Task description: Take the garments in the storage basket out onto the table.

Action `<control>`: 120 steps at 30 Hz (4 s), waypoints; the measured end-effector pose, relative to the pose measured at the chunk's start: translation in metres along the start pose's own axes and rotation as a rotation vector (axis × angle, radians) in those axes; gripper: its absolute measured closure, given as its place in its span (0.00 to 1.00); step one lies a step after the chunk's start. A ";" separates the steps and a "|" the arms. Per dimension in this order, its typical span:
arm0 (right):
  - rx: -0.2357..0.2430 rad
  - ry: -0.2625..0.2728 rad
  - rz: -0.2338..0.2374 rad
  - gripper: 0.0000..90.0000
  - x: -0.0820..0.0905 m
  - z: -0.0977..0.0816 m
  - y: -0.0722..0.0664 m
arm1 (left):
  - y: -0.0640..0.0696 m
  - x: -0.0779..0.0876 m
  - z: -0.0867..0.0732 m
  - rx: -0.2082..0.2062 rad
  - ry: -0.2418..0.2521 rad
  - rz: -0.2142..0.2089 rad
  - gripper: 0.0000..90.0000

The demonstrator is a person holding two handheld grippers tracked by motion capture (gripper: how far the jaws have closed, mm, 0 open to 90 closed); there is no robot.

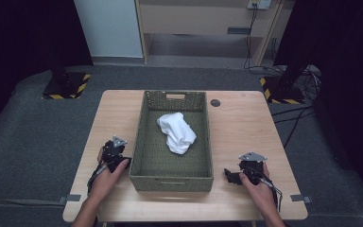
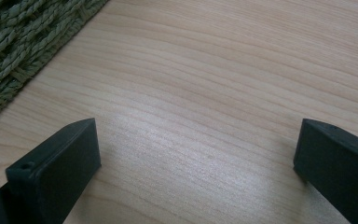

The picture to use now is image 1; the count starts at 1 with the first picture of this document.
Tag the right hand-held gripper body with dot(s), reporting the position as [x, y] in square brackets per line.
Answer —
[251, 167]

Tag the black stand base hazard stripes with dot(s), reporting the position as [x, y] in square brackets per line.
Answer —
[64, 88]
[283, 93]

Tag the person's left hand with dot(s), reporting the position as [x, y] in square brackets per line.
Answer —
[105, 184]

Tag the black curtain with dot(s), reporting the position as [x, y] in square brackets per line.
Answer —
[346, 63]
[19, 47]

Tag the grey tape piece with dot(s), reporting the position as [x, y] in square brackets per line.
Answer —
[299, 198]
[72, 198]

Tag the white wall socket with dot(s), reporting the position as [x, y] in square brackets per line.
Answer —
[260, 3]

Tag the white cloth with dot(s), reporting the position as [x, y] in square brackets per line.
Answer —
[178, 132]

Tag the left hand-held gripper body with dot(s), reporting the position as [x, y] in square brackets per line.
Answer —
[112, 153]

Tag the green woven basket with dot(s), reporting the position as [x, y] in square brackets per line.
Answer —
[157, 160]

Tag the person's right hand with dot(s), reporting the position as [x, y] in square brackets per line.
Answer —
[261, 195]

